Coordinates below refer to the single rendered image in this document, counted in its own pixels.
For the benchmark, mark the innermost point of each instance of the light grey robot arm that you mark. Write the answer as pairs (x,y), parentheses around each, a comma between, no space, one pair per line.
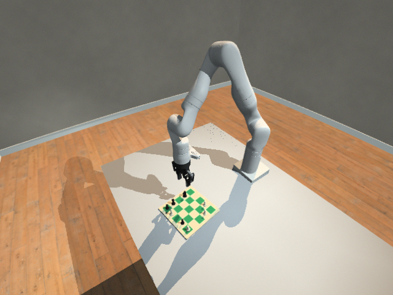
(223,54)

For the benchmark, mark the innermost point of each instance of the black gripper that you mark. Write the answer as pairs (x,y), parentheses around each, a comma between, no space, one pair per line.
(184,171)

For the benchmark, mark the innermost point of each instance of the green and cream chessboard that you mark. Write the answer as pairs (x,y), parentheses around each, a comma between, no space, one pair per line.
(190,209)

